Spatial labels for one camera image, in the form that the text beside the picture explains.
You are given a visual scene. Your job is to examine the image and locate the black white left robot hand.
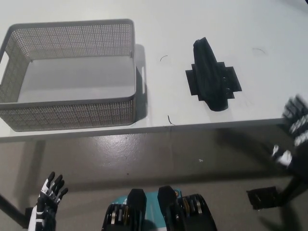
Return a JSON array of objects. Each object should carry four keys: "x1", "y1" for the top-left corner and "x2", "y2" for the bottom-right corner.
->
[{"x1": 27, "y1": 171, "x2": 69, "y2": 231}]

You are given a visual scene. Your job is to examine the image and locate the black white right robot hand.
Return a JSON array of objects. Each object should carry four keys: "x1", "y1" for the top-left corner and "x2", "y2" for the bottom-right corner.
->
[{"x1": 271, "y1": 94, "x2": 308, "y2": 169}]

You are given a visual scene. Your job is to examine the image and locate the black cloth bundle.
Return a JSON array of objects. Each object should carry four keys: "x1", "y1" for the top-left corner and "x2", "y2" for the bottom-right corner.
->
[{"x1": 192, "y1": 37, "x2": 230, "y2": 112}]

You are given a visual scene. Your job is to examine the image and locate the black table leg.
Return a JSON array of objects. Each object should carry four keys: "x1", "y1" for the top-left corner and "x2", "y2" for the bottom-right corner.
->
[
  {"x1": 280, "y1": 168, "x2": 308, "y2": 207},
  {"x1": 0, "y1": 192, "x2": 15, "y2": 214}
]

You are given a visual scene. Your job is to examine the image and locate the flat black fabric patch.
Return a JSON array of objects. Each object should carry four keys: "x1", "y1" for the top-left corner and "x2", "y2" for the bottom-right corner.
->
[{"x1": 185, "y1": 61, "x2": 243, "y2": 102}]

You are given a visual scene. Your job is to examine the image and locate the large black floor tape patch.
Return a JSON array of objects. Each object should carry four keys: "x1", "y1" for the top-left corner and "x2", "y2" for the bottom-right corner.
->
[{"x1": 246, "y1": 186, "x2": 281, "y2": 210}]

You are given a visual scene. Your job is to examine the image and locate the black teal robot torso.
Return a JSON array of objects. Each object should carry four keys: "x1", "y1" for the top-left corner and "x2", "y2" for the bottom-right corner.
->
[{"x1": 101, "y1": 185, "x2": 218, "y2": 231}]

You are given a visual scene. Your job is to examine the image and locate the grey perforated storage basket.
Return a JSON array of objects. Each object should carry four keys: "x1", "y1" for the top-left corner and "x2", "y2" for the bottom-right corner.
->
[{"x1": 0, "y1": 18, "x2": 146, "y2": 132}]

